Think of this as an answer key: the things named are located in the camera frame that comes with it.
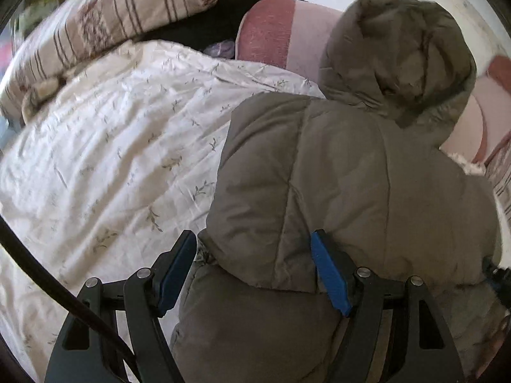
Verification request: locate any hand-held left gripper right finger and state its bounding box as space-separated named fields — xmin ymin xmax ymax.
xmin=310 ymin=229 xmax=466 ymax=383

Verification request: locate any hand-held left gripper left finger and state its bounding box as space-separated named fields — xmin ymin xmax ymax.
xmin=44 ymin=229 xmax=198 ymax=383

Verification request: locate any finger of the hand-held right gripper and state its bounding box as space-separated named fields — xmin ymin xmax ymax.
xmin=481 ymin=255 xmax=511 ymax=312

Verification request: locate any olive grey hooded puffer jacket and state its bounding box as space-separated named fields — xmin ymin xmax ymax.
xmin=170 ymin=0 xmax=511 ymax=383

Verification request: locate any white fluffy cloth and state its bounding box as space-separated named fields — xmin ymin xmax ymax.
xmin=445 ymin=149 xmax=488 ymax=176

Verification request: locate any white floral quilt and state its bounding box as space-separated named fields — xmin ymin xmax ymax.
xmin=0 ymin=40 xmax=328 ymax=383

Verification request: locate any pink and red pillow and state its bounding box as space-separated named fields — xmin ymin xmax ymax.
xmin=439 ymin=54 xmax=511 ymax=164

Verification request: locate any small purple cloth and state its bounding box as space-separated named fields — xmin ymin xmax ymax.
xmin=204 ymin=40 xmax=239 ymax=60

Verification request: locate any pink headboard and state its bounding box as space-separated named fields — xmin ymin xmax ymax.
xmin=235 ymin=0 xmax=346 ymax=78

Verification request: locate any black cloth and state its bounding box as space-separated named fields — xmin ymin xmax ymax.
xmin=136 ymin=0 xmax=298 ymax=54

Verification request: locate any striped beige pillow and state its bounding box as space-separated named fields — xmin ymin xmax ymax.
xmin=0 ymin=0 xmax=220 ymax=122

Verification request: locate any black cable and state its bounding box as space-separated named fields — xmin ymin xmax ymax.
xmin=0 ymin=217 xmax=142 ymax=383

